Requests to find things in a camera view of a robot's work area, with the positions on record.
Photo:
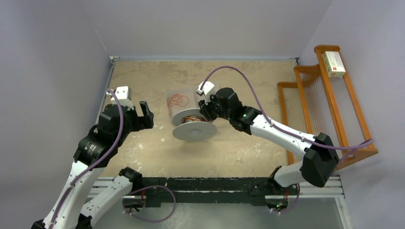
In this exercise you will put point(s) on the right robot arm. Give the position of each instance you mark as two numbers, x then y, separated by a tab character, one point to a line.
318	158

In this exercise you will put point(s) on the grey plastic cable spool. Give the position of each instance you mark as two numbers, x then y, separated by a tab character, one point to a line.
194	129

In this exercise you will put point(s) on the orange wooden rack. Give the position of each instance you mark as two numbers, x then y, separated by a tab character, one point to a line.
330	105

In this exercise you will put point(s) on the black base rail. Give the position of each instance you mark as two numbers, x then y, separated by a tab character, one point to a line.
255	191

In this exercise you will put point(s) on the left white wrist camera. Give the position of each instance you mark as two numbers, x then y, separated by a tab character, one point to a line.
124	95

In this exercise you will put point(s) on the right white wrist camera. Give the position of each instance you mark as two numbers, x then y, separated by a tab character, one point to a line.
206	90

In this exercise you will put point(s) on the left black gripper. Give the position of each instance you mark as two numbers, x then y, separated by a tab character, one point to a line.
142	122

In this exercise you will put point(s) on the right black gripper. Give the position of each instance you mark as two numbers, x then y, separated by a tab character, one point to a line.
206	108

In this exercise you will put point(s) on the translucent plastic divided tray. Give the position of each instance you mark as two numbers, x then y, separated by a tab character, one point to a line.
182	103

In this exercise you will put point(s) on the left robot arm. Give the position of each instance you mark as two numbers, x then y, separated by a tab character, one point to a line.
72	209

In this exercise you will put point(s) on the white box red label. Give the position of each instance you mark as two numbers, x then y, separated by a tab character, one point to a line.
333	64

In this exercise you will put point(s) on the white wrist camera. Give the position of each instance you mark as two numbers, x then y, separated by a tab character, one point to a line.
206	90
124	95

